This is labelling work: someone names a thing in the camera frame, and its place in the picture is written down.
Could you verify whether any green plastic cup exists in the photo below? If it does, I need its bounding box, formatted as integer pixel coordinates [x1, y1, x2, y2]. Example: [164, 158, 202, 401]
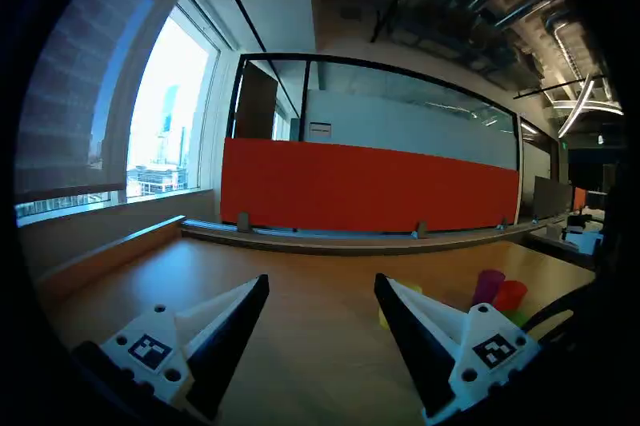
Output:
[502, 309, 531, 330]

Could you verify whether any red plastic cup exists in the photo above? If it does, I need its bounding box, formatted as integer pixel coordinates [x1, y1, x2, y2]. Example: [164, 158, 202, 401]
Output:
[493, 280, 529, 313]

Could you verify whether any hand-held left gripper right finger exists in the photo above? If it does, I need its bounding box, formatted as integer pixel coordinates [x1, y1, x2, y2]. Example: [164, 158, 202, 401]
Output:
[374, 273, 543, 422]

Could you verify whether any grey desk screen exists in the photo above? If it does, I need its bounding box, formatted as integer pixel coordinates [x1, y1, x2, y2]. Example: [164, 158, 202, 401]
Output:
[531, 175, 574, 223]

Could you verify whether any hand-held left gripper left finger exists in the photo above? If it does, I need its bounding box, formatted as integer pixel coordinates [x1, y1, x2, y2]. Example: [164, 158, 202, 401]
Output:
[74, 273, 270, 422]

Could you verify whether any black cable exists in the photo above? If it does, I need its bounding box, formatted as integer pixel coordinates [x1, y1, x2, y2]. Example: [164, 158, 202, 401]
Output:
[519, 280, 598, 335]

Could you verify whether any yellow plastic cup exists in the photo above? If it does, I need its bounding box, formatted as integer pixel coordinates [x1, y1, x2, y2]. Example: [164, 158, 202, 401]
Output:
[378, 283, 424, 330]

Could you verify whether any red desk screen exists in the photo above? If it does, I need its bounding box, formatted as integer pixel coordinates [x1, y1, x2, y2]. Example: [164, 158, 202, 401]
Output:
[219, 137, 522, 241]

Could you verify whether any purple plastic cup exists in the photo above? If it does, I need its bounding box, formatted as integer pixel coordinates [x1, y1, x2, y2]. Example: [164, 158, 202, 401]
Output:
[470, 269, 506, 309]

